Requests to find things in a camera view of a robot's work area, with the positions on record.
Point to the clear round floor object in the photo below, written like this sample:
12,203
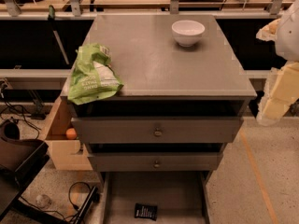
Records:
43,201

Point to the grey top drawer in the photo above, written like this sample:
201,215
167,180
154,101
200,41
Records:
157,121

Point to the dark rxbar blueberry bar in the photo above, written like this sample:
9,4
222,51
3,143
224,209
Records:
146,211

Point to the grey bottom drawer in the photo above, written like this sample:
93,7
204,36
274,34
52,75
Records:
181,197

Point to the grey middle drawer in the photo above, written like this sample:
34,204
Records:
155,157

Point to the black bin on cart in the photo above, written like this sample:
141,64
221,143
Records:
19,158

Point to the grey drawer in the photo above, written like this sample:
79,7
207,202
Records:
157,121
155,157
181,197

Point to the green chip bag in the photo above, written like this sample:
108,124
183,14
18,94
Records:
93,78

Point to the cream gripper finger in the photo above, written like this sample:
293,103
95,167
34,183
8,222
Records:
268,32
281,90

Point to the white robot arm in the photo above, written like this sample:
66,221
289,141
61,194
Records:
287,34

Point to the orange fruit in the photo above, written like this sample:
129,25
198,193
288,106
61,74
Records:
71,134

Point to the grey drawer cabinet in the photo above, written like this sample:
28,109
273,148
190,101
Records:
153,66

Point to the white ceramic bowl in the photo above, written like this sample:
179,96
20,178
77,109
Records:
187,33

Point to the wooden side drawer box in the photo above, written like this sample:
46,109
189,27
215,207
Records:
66,154

